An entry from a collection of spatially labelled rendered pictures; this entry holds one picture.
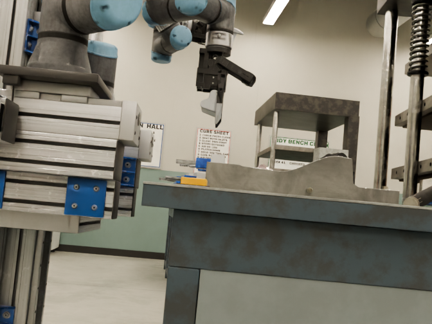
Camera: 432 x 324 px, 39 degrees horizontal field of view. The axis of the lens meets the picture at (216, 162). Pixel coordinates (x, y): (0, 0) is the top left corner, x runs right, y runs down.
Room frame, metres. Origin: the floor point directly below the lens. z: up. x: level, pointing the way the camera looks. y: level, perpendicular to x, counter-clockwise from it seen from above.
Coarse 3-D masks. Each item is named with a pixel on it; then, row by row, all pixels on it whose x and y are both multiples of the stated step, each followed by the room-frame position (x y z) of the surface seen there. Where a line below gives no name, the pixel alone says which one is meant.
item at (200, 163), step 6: (216, 156) 1.62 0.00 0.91; (222, 156) 1.61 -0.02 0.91; (180, 162) 1.64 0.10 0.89; (186, 162) 1.64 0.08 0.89; (192, 162) 1.64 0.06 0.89; (198, 162) 1.62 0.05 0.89; (204, 162) 1.62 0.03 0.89; (216, 162) 1.62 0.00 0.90; (222, 162) 1.61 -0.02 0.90; (198, 168) 1.65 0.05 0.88; (204, 168) 1.63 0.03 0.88
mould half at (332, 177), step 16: (320, 160) 1.55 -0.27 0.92; (336, 160) 1.55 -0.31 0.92; (208, 176) 1.56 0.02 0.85; (224, 176) 1.56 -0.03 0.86; (240, 176) 1.56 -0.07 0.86; (256, 176) 1.55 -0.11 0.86; (272, 176) 1.55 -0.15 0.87; (288, 176) 1.55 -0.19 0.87; (304, 176) 1.55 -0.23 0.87; (320, 176) 1.55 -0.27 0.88; (336, 176) 1.55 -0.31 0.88; (352, 176) 1.55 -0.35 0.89; (272, 192) 1.55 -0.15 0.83; (288, 192) 1.55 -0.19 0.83; (304, 192) 1.55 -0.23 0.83; (320, 192) 1.55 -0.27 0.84; (336, 192) 1.55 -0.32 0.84; (352, 192) 1.55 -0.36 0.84; (368, 192) 1.55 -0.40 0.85; (384, 192) 1.55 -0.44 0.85
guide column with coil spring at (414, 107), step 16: (416, 32) 2.42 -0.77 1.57; (416, 48) 2.41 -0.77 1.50; (416, 64) 2.41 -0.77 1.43; (416, 80) 2.41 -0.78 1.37; (416, 96) 2.41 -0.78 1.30; (416, 112) 2.40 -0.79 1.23; (416, 128) 2.40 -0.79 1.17; (416, 144) 2.40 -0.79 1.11; (416, 160) 2.41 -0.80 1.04; (416, 176) 2.41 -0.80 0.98; (416, 192) 2.41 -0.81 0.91
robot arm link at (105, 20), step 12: (72, 0) 1.30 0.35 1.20; (84, 0) 1.27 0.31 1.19; (96, 0) 1.25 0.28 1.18; (108, 0) 1.25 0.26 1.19; (120, 0) 1.27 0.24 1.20; (132, 0) 1.29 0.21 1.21; (72, 12) 1.31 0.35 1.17; (84, 12) 1.28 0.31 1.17; (96, 12) 1.26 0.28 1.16; (108, 12) 1.26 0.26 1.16; (120, 12) 1.28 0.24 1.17; (132, 12) 1.30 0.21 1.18; (84, 24) 1.32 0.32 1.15; (96, 24) 1.29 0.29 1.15; (108, 24) 1.28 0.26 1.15; (120, 24) 1.29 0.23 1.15
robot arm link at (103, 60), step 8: (88, 48) 1.85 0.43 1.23; (96, 48) 1.84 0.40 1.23; (104, 48) 1.85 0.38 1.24; (112, 48) 1.87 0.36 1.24; (88, 56) 1.85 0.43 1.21; (96, 56) 1.84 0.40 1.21; (104, 56) 1.85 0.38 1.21; (112, 56) 1.87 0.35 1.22; (96, 64) 1.84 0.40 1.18; (104, 64) 1.85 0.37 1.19; (112, 64) 1.87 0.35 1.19; (96, 72) 1.84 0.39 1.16; (104, 72) 1.85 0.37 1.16; (112, 72) 1.88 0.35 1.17; (112, 80) 1.88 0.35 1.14
